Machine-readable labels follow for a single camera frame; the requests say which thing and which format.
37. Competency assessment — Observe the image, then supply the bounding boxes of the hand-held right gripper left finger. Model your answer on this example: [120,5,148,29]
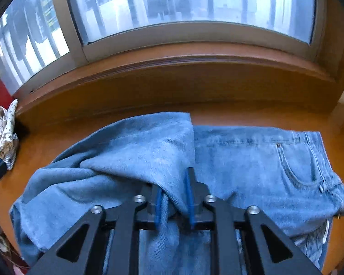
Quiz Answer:
[26,183,168,275]

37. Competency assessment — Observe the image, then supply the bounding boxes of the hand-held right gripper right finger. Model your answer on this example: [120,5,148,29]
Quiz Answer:
[183,167,323,275]

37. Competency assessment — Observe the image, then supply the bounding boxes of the blue denim jeans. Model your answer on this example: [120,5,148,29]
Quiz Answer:
[10,112,344,275]

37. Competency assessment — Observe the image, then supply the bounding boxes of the grey striped cloth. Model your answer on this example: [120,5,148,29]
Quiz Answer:
[0,149,17,172]

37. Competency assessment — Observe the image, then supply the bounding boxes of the white star-printed cloth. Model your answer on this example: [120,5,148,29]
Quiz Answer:
[0,99,19,161]

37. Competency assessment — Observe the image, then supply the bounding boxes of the person's dark clothing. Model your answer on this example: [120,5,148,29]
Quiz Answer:
[0,203,28,275]

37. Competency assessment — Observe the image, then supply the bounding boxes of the wooden window sill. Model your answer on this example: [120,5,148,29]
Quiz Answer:
[13,41,341,121]

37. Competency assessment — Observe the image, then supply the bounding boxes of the grey framed window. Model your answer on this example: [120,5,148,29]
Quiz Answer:
[0,0,326,96]

